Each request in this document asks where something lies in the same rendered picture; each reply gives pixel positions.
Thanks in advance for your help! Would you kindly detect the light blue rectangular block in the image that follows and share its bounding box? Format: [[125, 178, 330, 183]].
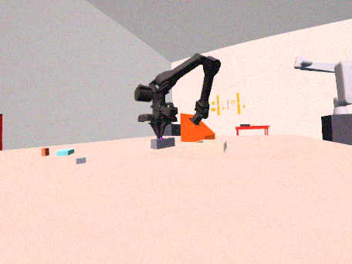
[[56, 148, 75, 157]]

